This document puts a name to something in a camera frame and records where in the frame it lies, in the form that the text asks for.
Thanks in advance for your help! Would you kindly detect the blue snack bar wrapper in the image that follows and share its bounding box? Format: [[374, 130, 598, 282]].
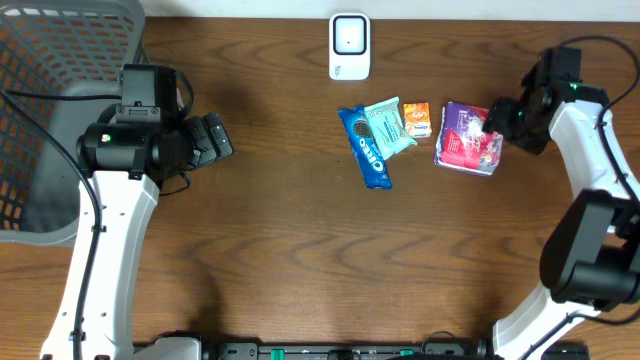
[[338, 105, 392, 190]]

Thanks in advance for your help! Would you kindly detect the white barcode scanner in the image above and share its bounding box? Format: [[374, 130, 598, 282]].
[[328, 12, 372, 81]]

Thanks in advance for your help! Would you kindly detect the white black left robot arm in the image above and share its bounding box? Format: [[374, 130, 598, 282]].
[[40, 110, 233, 359]]

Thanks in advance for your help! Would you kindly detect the purple red tissue pack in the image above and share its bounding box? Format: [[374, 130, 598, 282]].
[[434, 102, 503, 176]]

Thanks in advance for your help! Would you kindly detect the orange tissue pocket pack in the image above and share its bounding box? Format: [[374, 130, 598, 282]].
[[403, 102, 432, 138]]

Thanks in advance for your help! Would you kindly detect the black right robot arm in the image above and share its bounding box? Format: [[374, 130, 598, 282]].
[[485, 81, 639, 359]]

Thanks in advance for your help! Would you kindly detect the dark grey plastic basket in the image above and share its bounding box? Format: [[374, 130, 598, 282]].
[[1, 0, 148, 246]]

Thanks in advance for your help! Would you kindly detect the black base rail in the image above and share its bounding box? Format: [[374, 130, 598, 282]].
[[134, 341, 591, 360]]

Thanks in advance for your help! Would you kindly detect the teal packet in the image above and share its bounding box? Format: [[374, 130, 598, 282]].
[[364, 97, 417, 160]]

